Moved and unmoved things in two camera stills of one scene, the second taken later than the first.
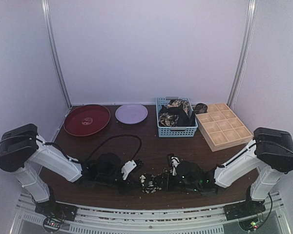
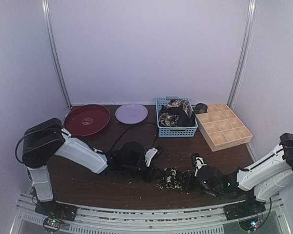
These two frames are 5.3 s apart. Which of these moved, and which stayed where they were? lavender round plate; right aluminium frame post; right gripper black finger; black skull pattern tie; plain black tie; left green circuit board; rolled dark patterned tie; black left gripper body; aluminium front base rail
Moved: right gripper black finger; black left gripper body; black skull pattern tie
Stayed: aluminium front base rail; plain black tie; rolled dark patterned tie; left green circuit board; right aluminium frame post; lavender round plate
